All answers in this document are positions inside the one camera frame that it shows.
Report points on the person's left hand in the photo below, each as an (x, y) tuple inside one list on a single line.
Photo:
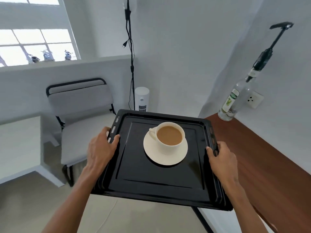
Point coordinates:
[(98, 151)]

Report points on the person's right hand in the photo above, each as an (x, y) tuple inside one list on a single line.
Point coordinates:
[(224, 164)]

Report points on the person's right thumb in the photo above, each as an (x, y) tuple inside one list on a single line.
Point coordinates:
[(210, 152)]

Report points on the person's left thumb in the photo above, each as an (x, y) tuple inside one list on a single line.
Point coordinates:
[(114, 141)]

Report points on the black baking tray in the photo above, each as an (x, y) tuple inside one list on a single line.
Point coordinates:
[(155, 181)]

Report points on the person's right forearm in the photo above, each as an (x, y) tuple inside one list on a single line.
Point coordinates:
[(245, 211)]

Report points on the person's left forearm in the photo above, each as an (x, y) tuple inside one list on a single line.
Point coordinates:
[(73, 203)]

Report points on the white coffee cup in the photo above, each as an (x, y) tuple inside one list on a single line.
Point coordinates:
[(170, 149)]

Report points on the white saucer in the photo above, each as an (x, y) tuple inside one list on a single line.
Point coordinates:
[(167, 160)]

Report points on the milky coffee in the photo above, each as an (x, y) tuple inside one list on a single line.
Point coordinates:
[(169, 135)]

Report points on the white tower fan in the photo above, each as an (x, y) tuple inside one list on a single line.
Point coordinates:
[(142, 97)]

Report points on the clear glass bottle green label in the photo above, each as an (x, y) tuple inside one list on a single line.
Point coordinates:
[(230, 101)]

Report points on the black table leg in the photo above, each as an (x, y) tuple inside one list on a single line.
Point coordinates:
[(201, 219)]

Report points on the white low table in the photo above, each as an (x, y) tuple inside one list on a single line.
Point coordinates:
[(19, 143)]

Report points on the white framed window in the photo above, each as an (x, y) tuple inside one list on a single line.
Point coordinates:
[(36, 38)]

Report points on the grey chair with black frame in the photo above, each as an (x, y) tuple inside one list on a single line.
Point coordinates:
[(80, 104)]

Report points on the white wall socket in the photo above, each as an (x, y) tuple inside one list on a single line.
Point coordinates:
[(254, 99)]

